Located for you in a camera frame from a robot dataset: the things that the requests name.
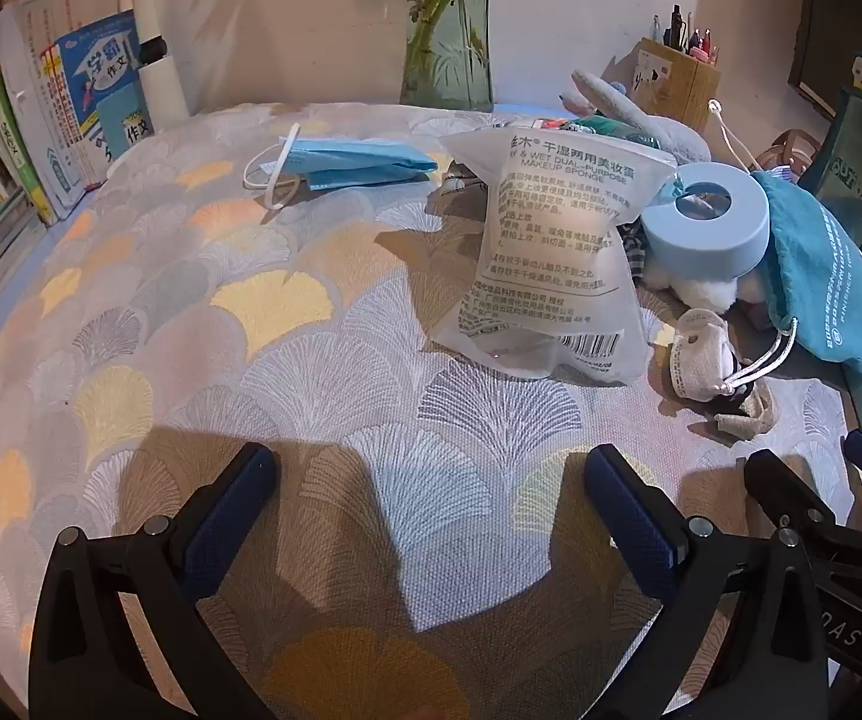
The white plush toy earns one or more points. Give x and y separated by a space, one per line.
690 289

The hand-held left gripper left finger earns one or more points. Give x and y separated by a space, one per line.
228 517

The clear makeup sponge bag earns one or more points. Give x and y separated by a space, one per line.
543 255

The striped cloth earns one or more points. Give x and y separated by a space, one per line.
635 255

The wooden pen holder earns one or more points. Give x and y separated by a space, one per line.
675 90

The grey plush toy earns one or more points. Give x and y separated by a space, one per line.
648 120

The small brown bag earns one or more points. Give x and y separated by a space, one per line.
791 157

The beige cloth scrap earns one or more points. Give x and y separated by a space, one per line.
757 412

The glass vase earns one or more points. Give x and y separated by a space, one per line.
446 82

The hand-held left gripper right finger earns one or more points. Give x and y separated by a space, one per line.
633 517

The white cylinder post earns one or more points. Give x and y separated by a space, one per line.
161 90

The green water bottle yellow lid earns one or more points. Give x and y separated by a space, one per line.
859 150

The small white fabric item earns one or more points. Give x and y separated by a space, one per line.
701 352

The blue face mask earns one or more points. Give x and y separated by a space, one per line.
356 161

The row of books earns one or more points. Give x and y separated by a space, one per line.
48 105

